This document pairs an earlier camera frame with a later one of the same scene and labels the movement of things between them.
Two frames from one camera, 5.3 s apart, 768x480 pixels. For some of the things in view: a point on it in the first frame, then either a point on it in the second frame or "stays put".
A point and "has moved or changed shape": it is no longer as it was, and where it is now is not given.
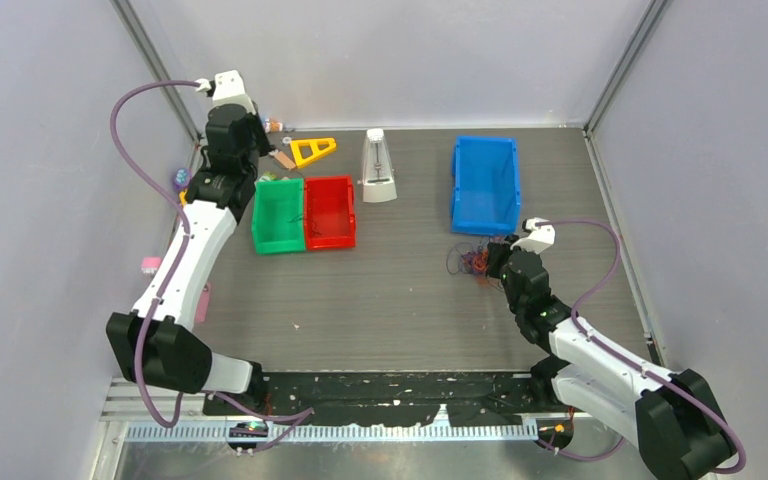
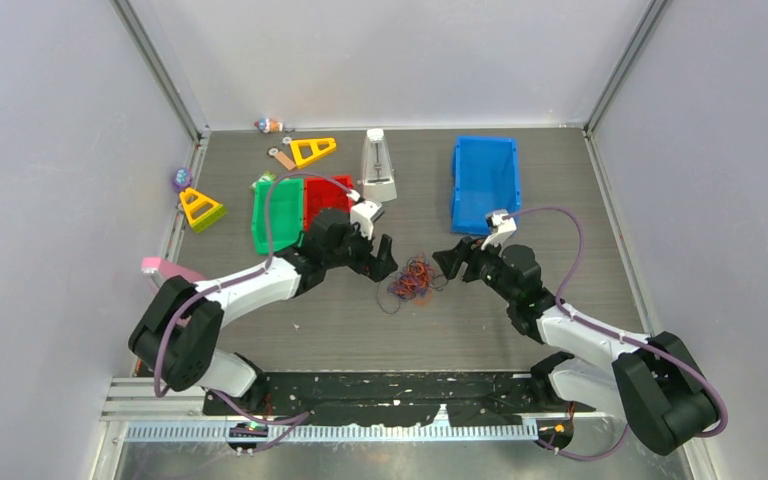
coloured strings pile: [460, 258] has moved or changed shape
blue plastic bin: [485, 185] stays put
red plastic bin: [329, 212] stays put
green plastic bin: [278, 215] stays put
